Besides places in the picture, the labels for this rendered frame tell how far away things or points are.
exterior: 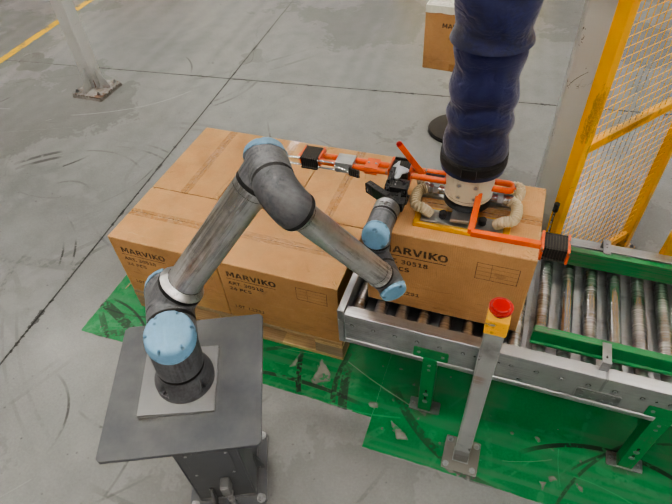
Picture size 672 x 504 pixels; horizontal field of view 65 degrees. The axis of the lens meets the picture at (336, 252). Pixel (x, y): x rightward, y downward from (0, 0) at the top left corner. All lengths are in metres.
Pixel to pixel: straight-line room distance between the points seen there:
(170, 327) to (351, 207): 1.30
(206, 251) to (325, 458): 1.24
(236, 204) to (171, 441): 0.76
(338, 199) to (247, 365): 1.15
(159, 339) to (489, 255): 1.11
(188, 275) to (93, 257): 1.99
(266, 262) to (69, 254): 1.62
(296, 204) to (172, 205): 1.59
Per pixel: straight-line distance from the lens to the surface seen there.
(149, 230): 2.76
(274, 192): 1.33
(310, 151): 2.07
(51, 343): 3.24
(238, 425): 1.75
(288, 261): 2.41
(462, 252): 1.91
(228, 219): 1.50
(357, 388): 2.62
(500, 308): 1.61
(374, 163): 2.00
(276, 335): 2.80
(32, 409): 3.04
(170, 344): 1.61
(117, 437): 1.85
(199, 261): 1.61
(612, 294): 2.45
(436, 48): 3.62
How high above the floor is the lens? 2.28
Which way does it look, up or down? 46 degrees down
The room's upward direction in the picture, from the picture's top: 4 degrees counter-clockwise
